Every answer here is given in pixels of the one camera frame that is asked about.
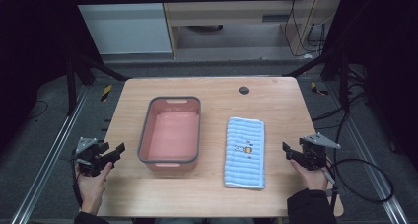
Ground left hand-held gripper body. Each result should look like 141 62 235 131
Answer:
72 136 115 178

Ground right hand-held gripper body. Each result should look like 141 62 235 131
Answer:
297 132 342 172

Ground blue striped towel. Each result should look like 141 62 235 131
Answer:
223 116 266 190

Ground pink basin with gray rim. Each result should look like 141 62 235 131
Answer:
136 96 202 172

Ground person's right hand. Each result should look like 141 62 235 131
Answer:
288 158 330 192

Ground person's left hand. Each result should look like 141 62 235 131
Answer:
74 161 114 216

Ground yellow black tape marker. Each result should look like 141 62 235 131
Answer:
100 84 113 103
310 81 330 97

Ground black metal stand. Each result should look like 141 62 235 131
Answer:
283 48 351 113
64 47 130 117

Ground white cabinet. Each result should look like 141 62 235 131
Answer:
69 0 173 56

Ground wooden shelf unit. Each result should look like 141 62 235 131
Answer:
159 0 333 59

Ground gray cable plug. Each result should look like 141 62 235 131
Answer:
322 169 337 187

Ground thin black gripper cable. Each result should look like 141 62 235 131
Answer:
70 157 84 209

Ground aluminium floor rail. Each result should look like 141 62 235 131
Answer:
10 85 91 224
327 81 411 224

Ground black floor cables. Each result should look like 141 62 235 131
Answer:
311 81 373 131

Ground thin floor cable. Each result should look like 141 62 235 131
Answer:
27 99 49 120

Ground black looped cable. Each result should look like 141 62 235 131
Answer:
328 158 395 205

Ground hanging black cables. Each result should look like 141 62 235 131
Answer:
283 0 327 58

